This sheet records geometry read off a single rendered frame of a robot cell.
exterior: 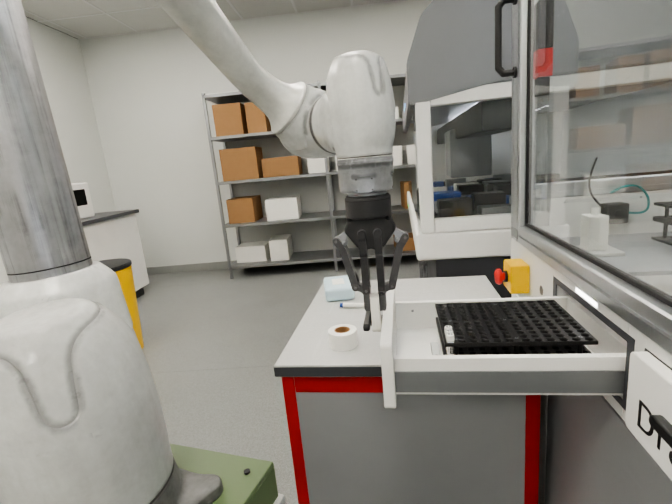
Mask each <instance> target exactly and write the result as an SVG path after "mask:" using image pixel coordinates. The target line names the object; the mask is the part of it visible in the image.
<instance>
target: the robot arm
mask: <svg viewBox="0 0 672 504"><path fill-rule="evenodd" d="M154 1H155V2H156V3H157V4H158V5H159V6H160V7H161V8H162V9H163V10H164V11H165V12H166V13H167V14H168V15H169V16H170V17H171V18H172V20H173V21H174V22H175V23H176V24H177V25H178V26H179V27H180V28H181V29H182V30H183V31H184V32H185V34H186V35H187V36H188V37H189V38H190V39H191V40H192V41H193V42H194V43H195V44H196V45H197V47H198V48H199V49H200V50H201V51H202V52H203V53H204V54H205V55H206V56H207V57H208V58H209V60H210V61H211V62H212V63H213V64H214V65H215V66H216V67H217V68H218V69H219V70H220V71H221V73H222V74H223V75H224V76H225V77H226V78H227V79H228V80H229V81H230V82H231V83H232V84H233V85H234V86H235V87H236V88H237V89H238V90H239V91H240V92H241V93H242V94H243V95H244V96H245V97H246V98H247V99H249V100H250V101H251V102H252V103H253V104H254V105H256V106H257V107H258V108H259V109H260V110H261V111H262V112H263V113H264V114H265V115H266V116H267V117H268V119H269V121H270V125H271V131H272V132H273V133H274V134H275V135H276V136H277V137H278V138H279V139H280V141H281V143H282V145H283V146H284V147H285V148H286V149H287V150H288V151H289V152H291V153H292V154H294V155H296V156H299V157H302V158H311V159H317V158H327V157H332V156H335V155H336V158H337V167H338V177H339V189H340V192H341V193H343V194H348V196H346V198H345V208H346V220H347V221H346V225H345V228H344V232H343V233H341V234H340V235H339V236H336V237H335V238H334V239H333V241H332V242H333V244H334V246H335V247H336V248H337V249H338V251H339V252H340V255H341V258H342V261H343V264H344V267H345V270H346V273H347V275H348V278H349V281H350V284H351V287H352V290H353V291H359V292H361V293H362V294H363V297H364V309H365V311H371V319H372V332H381V328H382V320H381V311H386V308H387V300H386V292H387V291H389V290H394V289H395V288H396V283H397V278H398V272H399V267H400V262H401V257H402V252H403V248H404V246H405V244H406V243H407V241H408V239H409V234H408V232H406V231H404V232H403V231H401V230H400V229H398V228H396V225H395V223H394V221H393V219H392V210H391V195H390V194H389V193H387V190H391V189H393V181H392V176H393V174H392V173H394V170H393V161H394V159H393V155H391V154H393V142H394V138H395V129H396V118H395V102H394V94H393V88H392V83H391V78H390V75H389V71H388V68H387V65H386V63H385V60H384V58H383V57H382V56H380V55H378V54H377V53H374V52H372V51H367V50H358V51H352V52H348V53H344V54H342V55H339V56H336V57H335V58H334V59H333V61H332V64H331V67H330V70H329V73H328V77H327V82H326V91H324V90H320V89H318V88H315V87H312V86H310V85H308V84H305V83H303V82H301V81H300V82H297V83H293V84H288V83H284V82H282V81H280V80H278V79H277V78H275V77H274V76H272V75H271V74H270V73H268V72H267V71H266V70H265V69H264V68H263V67H262V66H261V65H260V64H259V63H258V62H257V61H256V60H255V58H254V57H253V56H252V54H251V53H250V51H249V50H248V49H247V47H246V46H245V44H244V43H243V41H242V40H241V38H240V37H239V35H238V34H237V33H236V31H235V30H234V28H233V27H232V25H231V24H230V22H229V21H228V19H227V18H226V16H225V15H224V13H223V12H222V11H221V9H220V8H219V6H218V5H217V3H216V2H215V0H154ZM381 155H387V156H381ZM371 156H376V157H371ZM360 157H366V158H360ZM349 158H355V159H349ZM338 159H345V160H338ZM392 234H394V236H395V237H394V241H395V242H396V246H395V252H394V257H393V262H392V268H391V273H390V279H389V281H387V282H385V269H384V255H383V247H384V246H385V245H386V243H387V242H388V240H389V239H390V237H391V236H392ZM347 237H349V238H350V240H351V241H352V242H353V243H354V244H355V245H356V247H357V248H359V254H360V263H361V276H362V283H361V282H360V281H359V278H358V275H357V272H356V269H355V266H354V263H353V260H352V257H351V254H350V251H349V248H348V246H347V244H348V240H347ZM368 249H375V257H376V270H377V283H378V288H377V289H371V284H370V270H369V256H368ZM0 254H1V258H2V261H3V264H4V267H5V270H6V273H7V276H8V280H6V281H4V282H3V283H2V285H1V286H0V504H212V503H213V502H214V501H216V500H217V499H218V498H219V497H220V496H221V494H222V492H223V484H222V481H221V478H220V477H219V476H218V475H215V474H197V473H193V472H190V471H187V470H184V469H181V468H178V466H177V464H176V461H175V459H174V457H173V454H172V451H171V447H170V442H169V436H168V431H167V426H166V422H165V418H164V414H163V410H162V406H161V403H160V399H159V396H158V392H157V389H156V386H155V383H154V380H153V377H152V374H151V371H150V368H149V365H148V363H147V360H146V358H145V355H144V353H143V350H142V348H141V346H140V343H139V341H138V339H137V336H136V333H135V331H134V329H133V322H132V319H131V316H130V313H129V310H128V307H127V304H126V301H125V298H124V295H123V292H122V288H121V285H120V282H119V279H118V277H117V275H116V273H115V272H114V271H113V270H111V269H110V268H109V267H107V266H106V265H104V264H102V263H101V262H99V261H92V258H91V254H90V251H89V247H88V243H87V240H86V236H85V232H84V229H83V225H82V221H81V218H80V214H79V210H78V207H77V203H76V200H75V196H74V192H73V189H72V185H71V181H70V178H69V174H68V170H67V167H66V163H65V159H64V156H63V152H62V148H61V145H60V141H59V137H58V134H57V130H56V126H55V123H54V119H53V115H52V112H51V108H50V104H49V101H48V97H47V93H46V90H45V86H44V82H43V79H42V75H41V71H40V68H39V64H38V60H37V57H36V53H35V49H34V46H33V42H32V38H31V35H30V31H29V27H28V24H27V20H26V16H25V13H24V9H23V5H22V2H21V0H0Z"/></svg>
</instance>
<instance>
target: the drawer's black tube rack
mask: <svg viewBox="0 0 672 504"><path fill-rule="evenodd" d="M445 307H446V309H447V313H448V316H449V319H450V320H449V322H450V323H451V326H452V329H453V332H454V336H455V338H454V340H456V342H457V347H454V355H502V354H592V353H591V352H590V351H589V350H588V349H587V348H586V347H585V346H584V345H598V340H597V339H596V338H595V337H594V336H592V335H591V334H590V333H589V332H588V331H587V330H586V329H585V328H584V327H583V326H582V325H581V324H580V323H579V322H577V321H576V320H575V319H574V318H573V317H572V316H571V315H570V314H569V313H568V312H567V311H566V310H565V309H564V308H562V307H561V306H560V305H559V304H558V303H557V302H556V301H555V300H536V301H505V302H474V303H445ZM436 325H437V329H438V334H439V338H440V343H441V348H442V352H443V355H447V351H446V347H445V345H444V341H443V337H442V333H441V329H440V324H439V320H438V317H436Z"/></svg>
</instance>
